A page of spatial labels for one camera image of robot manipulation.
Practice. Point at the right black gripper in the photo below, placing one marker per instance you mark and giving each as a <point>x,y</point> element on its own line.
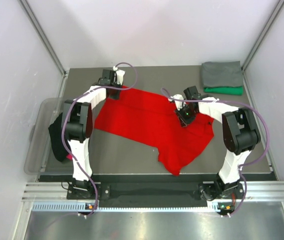
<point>184,122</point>

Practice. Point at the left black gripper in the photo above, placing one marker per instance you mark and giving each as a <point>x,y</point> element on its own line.
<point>116,96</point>

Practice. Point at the red t shirt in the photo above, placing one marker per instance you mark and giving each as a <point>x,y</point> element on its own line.
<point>149,118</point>

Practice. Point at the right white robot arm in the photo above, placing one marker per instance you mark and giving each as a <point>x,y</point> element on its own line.
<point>240,136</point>

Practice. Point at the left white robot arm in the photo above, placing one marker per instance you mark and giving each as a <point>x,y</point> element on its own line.
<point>77,125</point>

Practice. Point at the folded grey t shirt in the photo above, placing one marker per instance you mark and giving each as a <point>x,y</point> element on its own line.
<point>221,74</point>

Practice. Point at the folded green t shirt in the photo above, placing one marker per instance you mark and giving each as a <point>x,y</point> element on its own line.
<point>237,91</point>

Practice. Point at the black t shirt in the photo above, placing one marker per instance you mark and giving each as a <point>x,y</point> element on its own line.
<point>57,146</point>

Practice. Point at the pink t shirt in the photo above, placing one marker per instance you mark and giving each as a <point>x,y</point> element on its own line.
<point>69,157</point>

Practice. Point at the clear plastic bin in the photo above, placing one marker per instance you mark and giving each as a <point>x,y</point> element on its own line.
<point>40,159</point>

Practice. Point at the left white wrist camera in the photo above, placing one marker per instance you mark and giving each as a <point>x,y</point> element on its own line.
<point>119,75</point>

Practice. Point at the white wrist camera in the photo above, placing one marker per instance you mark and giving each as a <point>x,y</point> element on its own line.
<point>177,99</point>
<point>119,75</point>

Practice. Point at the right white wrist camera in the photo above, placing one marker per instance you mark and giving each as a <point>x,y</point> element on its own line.
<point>177,99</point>

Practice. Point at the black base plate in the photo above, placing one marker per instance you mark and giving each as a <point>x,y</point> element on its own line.
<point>198,191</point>

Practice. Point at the left aluminium frame post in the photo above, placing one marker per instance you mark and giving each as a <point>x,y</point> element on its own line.
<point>41,34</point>

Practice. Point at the aluminium frame post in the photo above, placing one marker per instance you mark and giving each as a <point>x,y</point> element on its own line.
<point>41,34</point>
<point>279,6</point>

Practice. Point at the right aluminium frame post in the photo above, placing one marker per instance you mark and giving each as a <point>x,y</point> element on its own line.
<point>279,6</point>

